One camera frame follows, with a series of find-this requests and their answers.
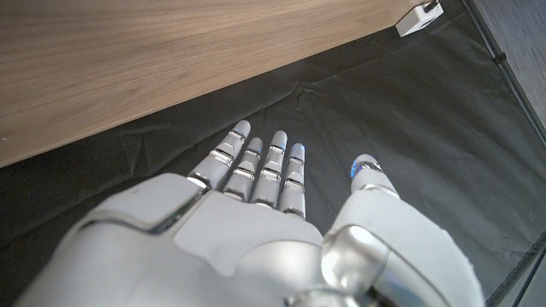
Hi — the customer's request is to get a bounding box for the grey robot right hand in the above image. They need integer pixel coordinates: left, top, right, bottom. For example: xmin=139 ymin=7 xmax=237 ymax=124
xmin=15 ymin=119 xmax=485 ymax=307

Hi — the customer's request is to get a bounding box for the white power strip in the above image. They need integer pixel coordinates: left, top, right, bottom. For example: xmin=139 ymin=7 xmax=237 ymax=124
xmin=395 ymin=0 xmax=444 ymax=38

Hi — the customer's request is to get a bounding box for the black curtain backdrop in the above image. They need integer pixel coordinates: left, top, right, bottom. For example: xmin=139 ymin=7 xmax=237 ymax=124
xmin=0 ymin=0 xmax=546 ymax=307

